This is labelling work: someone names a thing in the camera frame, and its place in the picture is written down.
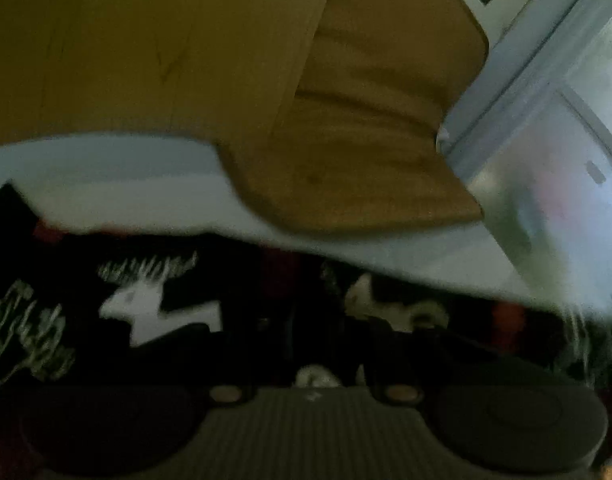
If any wooden headboard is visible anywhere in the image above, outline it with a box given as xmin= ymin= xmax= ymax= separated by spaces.
xmin=0 ymin=0 xmax=490 ymax=235

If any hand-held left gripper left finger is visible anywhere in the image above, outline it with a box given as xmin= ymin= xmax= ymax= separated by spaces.
xmin=130 ymin=322 xmax=253 ymax=406

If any black sweater with white print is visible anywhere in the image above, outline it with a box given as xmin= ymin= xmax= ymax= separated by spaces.
xmin=0 ymin=184 xmax=612 ymax=466

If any translucent plastic storage box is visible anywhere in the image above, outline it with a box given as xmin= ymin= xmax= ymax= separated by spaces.
xmin=435 ymin=0 xmax=612 ymax=322

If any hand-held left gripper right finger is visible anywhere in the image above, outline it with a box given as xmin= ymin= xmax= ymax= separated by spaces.
xmin=365 ymin=320 xmax=493 ymax=406

